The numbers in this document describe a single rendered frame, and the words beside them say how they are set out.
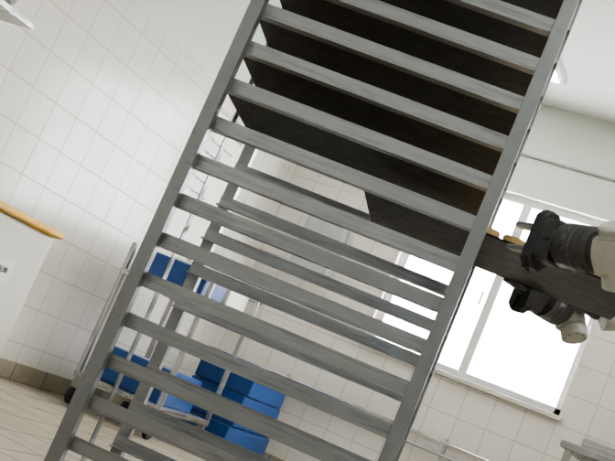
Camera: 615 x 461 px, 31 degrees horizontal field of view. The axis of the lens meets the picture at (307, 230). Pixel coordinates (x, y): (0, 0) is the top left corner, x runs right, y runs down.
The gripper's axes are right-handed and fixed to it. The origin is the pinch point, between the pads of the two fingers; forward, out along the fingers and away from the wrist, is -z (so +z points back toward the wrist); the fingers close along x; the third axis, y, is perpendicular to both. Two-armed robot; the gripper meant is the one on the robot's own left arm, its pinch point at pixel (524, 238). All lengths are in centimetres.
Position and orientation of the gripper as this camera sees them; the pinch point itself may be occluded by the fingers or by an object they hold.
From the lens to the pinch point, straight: 225.3
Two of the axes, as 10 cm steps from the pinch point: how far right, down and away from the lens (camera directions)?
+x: 4.0, -9.1, 1.4
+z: 5.7, 1.2, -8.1
